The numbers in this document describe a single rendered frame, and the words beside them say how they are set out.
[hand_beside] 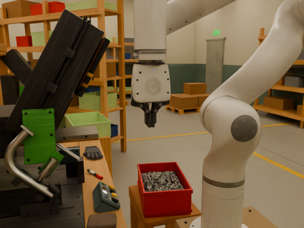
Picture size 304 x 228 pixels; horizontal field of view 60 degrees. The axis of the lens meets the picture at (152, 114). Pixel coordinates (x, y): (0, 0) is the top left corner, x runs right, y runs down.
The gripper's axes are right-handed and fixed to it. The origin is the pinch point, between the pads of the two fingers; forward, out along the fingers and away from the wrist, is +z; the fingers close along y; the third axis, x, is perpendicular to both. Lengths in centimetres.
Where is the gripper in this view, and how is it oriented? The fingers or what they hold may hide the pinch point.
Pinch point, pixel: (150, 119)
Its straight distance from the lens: 72.6
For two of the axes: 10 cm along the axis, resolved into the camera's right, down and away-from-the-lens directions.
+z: 0.0, 9.8, 2.1
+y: 9.6, -0.6, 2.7
